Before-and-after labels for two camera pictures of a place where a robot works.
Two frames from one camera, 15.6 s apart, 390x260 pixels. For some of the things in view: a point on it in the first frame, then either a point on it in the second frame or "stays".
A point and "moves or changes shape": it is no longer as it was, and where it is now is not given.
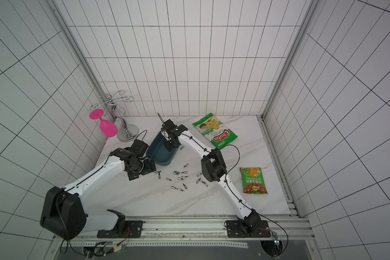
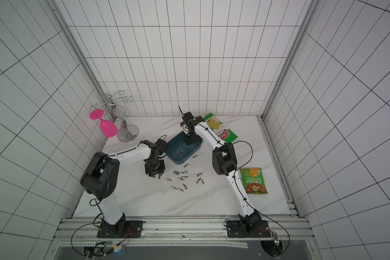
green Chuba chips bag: (212, 128) stays
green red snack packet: (253, 181) stays
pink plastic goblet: (108, 129) stays
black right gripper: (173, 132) -> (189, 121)
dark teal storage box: (158, 152) moves or changes shape
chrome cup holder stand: (125, 132) stays
